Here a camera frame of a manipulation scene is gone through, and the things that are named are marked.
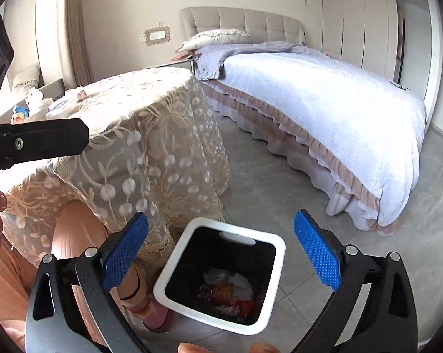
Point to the bed with ruffled cover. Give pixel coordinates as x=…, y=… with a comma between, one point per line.
x=317, y=99

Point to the small grey object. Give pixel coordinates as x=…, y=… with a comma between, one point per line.
x=399, y=85

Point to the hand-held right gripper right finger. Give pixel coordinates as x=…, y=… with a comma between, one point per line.
x=317, y=250

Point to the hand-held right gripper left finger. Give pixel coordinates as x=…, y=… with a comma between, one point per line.
x=127, y=250

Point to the white tissue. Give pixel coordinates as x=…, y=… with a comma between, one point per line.
x=35, y=99

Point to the floral ruffled pillow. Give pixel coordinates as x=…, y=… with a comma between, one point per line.
x=210, y=40

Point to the beige tufted headboard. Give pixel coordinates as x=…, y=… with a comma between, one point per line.
x=243, y=20

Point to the white square trash bin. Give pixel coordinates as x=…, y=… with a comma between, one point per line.
x=161, y=291

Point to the small pink item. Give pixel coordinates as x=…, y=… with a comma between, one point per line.
x=81, y=93

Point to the beige nightstand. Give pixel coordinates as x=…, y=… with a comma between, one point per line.
x=177, y=67

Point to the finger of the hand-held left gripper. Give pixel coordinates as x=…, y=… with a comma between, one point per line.
x=44, y=141

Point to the crumpled white paper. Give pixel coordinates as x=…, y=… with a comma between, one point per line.
x=239, y=281

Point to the red wrapper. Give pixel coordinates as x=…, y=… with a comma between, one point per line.
x=245, y=307

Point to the person's right hand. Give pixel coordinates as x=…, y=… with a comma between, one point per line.
x=192, y=348

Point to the orange item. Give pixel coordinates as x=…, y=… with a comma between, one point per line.
x=181, y=56

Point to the white window seat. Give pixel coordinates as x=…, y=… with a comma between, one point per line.
x=4, y=103

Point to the beige wardrobe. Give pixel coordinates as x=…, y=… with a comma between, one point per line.
x=357, y=14

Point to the framed wall switch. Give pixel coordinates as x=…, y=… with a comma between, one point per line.
x=155, y=36

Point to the clear plastic wrapper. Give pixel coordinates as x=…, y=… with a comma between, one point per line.
x=205, y=292

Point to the blue and white wrapper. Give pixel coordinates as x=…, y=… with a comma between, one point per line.
x=21, y=113

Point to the grey-purple ruffled blanket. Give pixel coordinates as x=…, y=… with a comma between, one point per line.
x=214, y=57

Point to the printed packet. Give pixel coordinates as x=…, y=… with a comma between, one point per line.
x=59, y=104

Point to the orange wrapper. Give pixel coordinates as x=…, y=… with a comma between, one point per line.
x=223, y=291

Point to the beige floral lace tablecloth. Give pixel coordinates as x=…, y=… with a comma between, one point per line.
x=133, y=125

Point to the pink slipper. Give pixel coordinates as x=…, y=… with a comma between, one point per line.
x=157, y=320

